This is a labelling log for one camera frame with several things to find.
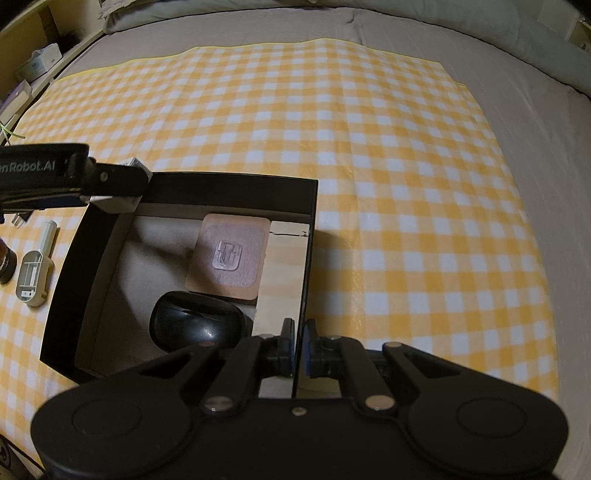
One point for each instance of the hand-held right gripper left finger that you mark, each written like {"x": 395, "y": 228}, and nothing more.
{"x": 290, "y": 350}

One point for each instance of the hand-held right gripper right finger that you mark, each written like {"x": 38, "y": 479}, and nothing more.
{"x": 308, "y": 355}

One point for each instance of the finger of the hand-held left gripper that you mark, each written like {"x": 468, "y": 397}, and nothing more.
{"x": 115, "y": 180}

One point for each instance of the small printed white box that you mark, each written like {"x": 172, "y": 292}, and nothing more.
{"x": 115, "y": 206}

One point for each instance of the black power adapter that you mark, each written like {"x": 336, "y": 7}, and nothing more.
{"x": 21, "y": 218}

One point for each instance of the white plastic tube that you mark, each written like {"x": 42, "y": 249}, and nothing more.
{"x": 48, "y": 237}

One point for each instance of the light wooden block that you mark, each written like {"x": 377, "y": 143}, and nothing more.
{"x": 281, "y": 258}

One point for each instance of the round black tin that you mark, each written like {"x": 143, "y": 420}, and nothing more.
{"x": 7, "y": 263}

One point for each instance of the black earbuds case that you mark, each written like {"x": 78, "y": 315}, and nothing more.
{"x": 194, "y": 323}

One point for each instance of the grey plastic tray insert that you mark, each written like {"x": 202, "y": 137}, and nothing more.
{"x": 32, "y": 279}

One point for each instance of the black cardboard box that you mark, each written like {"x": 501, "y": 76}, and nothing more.
{"x": 69, "y": 295}

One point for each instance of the green plant stems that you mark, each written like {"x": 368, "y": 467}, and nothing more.
{"x": 11, "y": 133}

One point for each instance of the tissue box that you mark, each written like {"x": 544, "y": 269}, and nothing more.
{"x": 39, "y": 62}

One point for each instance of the dark fuzzy item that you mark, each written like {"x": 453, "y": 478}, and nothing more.
{"x": 71, "y": 39}

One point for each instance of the wooden shelf unit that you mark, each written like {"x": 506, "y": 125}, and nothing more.
{"x": 18, "y": 32}

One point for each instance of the yellow checked mat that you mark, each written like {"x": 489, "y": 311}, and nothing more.
{"x": 369, "y": 138}

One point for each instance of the grey bed sheet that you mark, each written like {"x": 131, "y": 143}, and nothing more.
{"x": 531, "y": 138}

